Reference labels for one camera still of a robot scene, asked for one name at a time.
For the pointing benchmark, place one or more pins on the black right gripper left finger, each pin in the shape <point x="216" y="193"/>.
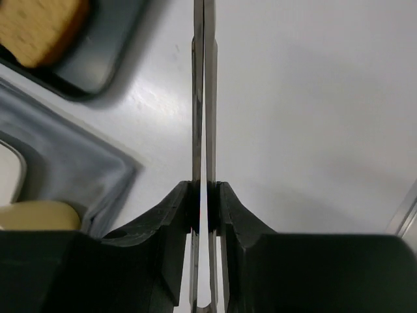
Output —
<point x="135" y="268"/>

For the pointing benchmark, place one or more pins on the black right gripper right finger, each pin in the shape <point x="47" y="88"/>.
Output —
<point x="267" y="271"/>

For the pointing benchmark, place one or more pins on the silver metal tongs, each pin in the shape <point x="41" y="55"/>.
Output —
<point x="204" y="105"/>

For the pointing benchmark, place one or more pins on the tan seeded bread slice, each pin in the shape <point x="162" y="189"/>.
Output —
<point x="37" y="33"/>

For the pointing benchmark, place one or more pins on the yellow ceramic mug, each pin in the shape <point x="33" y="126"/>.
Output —
<point x="39" y="216"/>

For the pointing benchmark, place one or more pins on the grey cloth placemat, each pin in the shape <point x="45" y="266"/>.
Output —
<point x="65" y="162"/>

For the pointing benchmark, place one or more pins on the white rectangular plate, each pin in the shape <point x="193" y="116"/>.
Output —
<point x="13" y="171"/>

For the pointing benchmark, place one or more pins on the black baking tray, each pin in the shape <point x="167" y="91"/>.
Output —
<point x="88" y="67"/>

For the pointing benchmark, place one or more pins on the aluminium frame rail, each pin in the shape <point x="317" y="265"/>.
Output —
<point x="404" y="211"/>

